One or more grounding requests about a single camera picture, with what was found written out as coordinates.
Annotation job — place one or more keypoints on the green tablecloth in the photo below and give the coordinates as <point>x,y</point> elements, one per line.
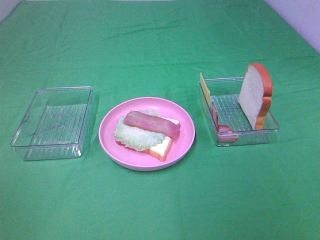
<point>127,50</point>

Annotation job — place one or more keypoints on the pink round plate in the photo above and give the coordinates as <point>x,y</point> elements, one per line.
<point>141,161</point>

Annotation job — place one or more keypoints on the right clear plastic tray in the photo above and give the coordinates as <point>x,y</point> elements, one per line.
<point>224,92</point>

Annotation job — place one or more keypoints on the toy bread slice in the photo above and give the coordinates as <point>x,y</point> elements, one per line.
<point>255,97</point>
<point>161,150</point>

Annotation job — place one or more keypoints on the green toy lettuce leaf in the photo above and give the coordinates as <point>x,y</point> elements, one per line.
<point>136,138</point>

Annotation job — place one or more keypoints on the left clear plastic tray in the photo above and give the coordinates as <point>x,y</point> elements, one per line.
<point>55,125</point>

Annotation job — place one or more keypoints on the clear plastic tray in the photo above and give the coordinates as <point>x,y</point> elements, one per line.
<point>55,125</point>
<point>224,92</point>

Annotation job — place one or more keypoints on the toy bacon strip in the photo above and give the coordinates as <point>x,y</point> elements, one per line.
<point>144,124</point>
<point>222,128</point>

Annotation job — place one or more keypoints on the yellow toy cheese slice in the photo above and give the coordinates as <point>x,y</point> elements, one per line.
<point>205,89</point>

